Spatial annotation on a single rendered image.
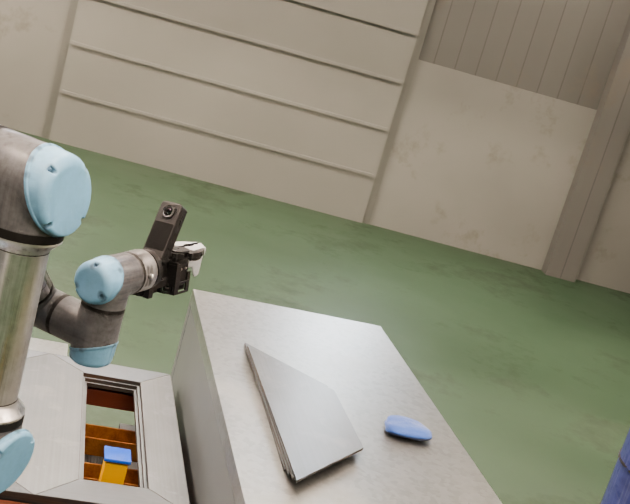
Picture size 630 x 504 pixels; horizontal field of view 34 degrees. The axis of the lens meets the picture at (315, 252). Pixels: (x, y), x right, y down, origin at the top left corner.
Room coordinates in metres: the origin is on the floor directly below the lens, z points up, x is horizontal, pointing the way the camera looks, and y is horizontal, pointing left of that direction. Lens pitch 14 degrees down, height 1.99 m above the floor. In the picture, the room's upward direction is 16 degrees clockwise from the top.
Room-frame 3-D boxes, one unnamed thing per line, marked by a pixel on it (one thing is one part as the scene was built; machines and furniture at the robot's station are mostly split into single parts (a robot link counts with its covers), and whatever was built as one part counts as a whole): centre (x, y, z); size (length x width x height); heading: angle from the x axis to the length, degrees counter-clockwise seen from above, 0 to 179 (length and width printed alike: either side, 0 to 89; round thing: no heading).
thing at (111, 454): (2.08, 0.30, 0.88); 0.06 x 0.06 x 0.02; 16
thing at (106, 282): (1.63, 0.32, 1.43); 0.11 x 0.08 x 0.09; 160
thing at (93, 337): (1.63, 0.34, 1.34); 0.11 x 0.08 x 0.11; 70
